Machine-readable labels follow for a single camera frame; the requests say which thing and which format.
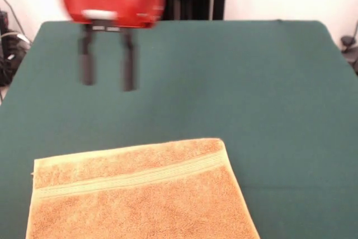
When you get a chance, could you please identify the dark grey curved stand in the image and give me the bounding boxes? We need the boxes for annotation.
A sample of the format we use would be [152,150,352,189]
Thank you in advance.
[340,35,358,63]

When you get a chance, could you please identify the black equipment with cables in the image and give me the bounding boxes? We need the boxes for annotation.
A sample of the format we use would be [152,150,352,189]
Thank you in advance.
[0,30,31,87]

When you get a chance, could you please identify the dark green table cloth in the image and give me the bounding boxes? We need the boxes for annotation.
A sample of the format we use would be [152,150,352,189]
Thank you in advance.
[0,19,358,239]

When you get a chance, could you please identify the orange terry towel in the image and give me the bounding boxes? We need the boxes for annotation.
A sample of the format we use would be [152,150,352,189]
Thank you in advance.
[25,137,262,239]

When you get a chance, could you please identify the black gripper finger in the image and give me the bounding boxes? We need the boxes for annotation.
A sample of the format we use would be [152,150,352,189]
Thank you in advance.
[119,27,138,92]
[77,24,98,86]

